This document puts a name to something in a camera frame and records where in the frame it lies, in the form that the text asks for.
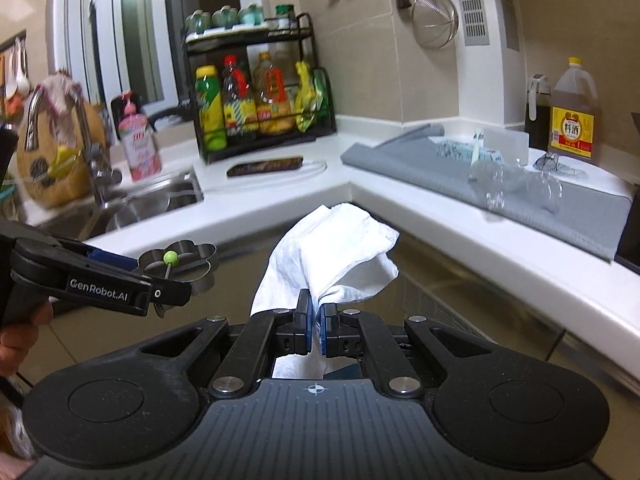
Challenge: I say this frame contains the hanging metal mesh strainer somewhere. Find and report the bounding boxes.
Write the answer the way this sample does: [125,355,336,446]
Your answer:
[410,0,460,51]

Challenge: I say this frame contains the red-capped sauce bottle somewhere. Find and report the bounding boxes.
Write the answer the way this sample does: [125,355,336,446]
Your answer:
[221,55,258,138]

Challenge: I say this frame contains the stainless steel sink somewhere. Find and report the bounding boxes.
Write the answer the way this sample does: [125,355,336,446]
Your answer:
[30,167,205,241]

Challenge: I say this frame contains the hanging white spoon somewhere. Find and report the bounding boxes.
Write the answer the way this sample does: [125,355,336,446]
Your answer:
[11,37,31,97]

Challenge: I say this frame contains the person's left hand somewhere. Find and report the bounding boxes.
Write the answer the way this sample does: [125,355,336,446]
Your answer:
[0,300,55,377]

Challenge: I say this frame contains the crushed clear plastic bottle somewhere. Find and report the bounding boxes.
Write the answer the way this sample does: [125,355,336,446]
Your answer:
[469,162,565,217]

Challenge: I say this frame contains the white-framed window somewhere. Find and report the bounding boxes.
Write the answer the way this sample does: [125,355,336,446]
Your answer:
[50,0,241,111]

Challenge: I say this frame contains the black cooktop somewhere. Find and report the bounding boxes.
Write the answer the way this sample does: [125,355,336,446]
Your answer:
[612,207,640,277]

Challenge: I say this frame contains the teal ceramic cup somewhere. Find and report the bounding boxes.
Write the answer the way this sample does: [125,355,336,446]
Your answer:
[212,5,239,28]
[238,2,267,26]
[185,10,212,35]

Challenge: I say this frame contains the white cloth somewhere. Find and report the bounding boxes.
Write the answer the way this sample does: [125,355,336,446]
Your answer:
[250,202,401,381]

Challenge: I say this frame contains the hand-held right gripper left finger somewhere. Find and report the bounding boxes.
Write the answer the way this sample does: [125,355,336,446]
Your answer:
[115,289,318,397]

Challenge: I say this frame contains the black and white striped wrapper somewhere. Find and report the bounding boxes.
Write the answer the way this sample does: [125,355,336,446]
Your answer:
[531,152,590,179]

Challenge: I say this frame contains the grey column vent grille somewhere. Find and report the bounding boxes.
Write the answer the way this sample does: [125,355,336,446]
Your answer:
[492,0,521,52]
[452,0,493,47]

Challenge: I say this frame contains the pink pump soap bottle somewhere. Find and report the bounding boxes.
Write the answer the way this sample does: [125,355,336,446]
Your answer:
[117,91,163,182]

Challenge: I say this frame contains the beige kitchen base cabinet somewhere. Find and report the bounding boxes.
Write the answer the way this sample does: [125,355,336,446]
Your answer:
[50,220,640,411]

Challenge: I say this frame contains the flower-shaped metal egg mold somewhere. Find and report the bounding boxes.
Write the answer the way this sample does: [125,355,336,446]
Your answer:
[136,241,218,318]

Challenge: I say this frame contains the orange-label oil bottle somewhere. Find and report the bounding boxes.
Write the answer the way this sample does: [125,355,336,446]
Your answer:
[251,51,293,136]

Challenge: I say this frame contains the dark sauce dispenser bottle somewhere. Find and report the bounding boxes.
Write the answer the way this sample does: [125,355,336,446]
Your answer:
[524,74,552,152]

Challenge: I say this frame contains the translucent plastic box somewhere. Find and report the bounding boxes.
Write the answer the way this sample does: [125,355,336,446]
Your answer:
[481,127,531,165]

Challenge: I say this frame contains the grey counter mat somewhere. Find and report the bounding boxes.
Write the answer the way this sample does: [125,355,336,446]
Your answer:
[340,122,635,262]

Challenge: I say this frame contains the yellow-capped cooking wine jug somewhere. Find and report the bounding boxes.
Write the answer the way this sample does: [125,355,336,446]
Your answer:
[546,56,601,163]

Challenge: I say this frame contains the yellow-green plastic bottle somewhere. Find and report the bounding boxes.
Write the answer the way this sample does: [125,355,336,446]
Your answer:
[195,65,227,152]

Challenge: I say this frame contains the black wire spice rack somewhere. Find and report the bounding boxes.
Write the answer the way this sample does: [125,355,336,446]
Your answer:
[181,12,338,165]

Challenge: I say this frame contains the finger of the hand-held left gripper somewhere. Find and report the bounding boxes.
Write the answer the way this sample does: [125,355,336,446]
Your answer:
[50,271,194,318]
[12,237,141,276]

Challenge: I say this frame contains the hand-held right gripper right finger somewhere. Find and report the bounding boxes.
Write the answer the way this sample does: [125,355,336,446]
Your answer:
[319,302,507,398]

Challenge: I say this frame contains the pale blue floral box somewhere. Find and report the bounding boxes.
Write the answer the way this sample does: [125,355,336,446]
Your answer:
[436,140,507,165]

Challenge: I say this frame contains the tan woven bag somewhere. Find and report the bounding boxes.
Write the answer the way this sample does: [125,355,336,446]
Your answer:
[16,72,108,209]

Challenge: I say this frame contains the dark smartphone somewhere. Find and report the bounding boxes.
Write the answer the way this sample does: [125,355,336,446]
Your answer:
[226,156,305,179]

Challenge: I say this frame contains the yellow-green seasoning packets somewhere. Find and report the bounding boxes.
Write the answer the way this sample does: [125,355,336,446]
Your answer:
[294,60,333,132]

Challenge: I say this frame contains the chrome faucet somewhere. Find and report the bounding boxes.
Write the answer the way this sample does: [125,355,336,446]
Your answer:
[25,87,123,206]

